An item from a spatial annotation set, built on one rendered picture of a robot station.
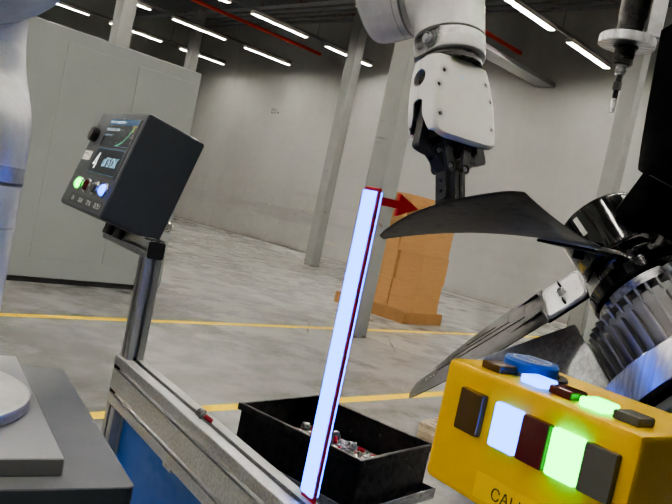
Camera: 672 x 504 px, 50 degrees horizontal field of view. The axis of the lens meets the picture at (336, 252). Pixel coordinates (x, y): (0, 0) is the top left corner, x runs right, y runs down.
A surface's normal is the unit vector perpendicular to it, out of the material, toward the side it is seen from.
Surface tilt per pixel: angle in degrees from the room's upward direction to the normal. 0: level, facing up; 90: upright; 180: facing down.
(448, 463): 90
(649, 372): 88
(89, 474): 0
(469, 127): 71
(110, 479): 0
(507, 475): 90
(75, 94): 90
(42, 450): 1
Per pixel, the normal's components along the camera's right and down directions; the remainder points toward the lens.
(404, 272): -0.66, -0.10
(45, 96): 0.70, 0.18
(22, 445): 0.19, -0.98
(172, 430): -0.80, -0.14
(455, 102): 0.59, -0.14
